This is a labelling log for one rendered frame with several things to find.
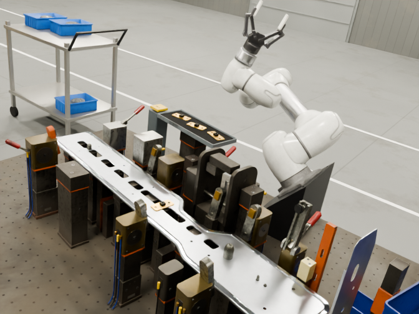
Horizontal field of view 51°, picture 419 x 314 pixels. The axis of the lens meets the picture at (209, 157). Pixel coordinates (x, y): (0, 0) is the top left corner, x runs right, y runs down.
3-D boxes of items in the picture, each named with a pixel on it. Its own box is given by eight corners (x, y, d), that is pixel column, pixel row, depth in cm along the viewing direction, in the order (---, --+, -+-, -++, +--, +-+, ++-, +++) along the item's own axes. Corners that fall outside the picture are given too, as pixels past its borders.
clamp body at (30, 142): (22, 213, 194) (16, 138, 178) (52, 204, 203) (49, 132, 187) (30, 222, 189) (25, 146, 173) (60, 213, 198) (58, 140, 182)
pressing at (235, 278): (44, 140, 196) (44, 137, 195) (90, 131, 210) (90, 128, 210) (285, 349, 110) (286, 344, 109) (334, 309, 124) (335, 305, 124)
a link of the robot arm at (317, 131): (314, 166, 205) (355, 140, 203) (300, 142, 196) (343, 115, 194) (261, 98, 269) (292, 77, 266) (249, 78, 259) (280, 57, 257)
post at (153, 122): (141, 189, 224) (147, 109, 205) (153, 185, 229) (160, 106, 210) (150, 196, 219) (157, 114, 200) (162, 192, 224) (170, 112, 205)
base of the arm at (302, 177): (290, 187, 223) (285, 177, 224) (323, 169, 207) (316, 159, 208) (271, 202, 211) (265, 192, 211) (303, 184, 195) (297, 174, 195)
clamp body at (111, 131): (100, 190, 219) (102, 123, 203) (121, 184, 227) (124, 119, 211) (108, 197, 214) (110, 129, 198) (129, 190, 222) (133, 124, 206)
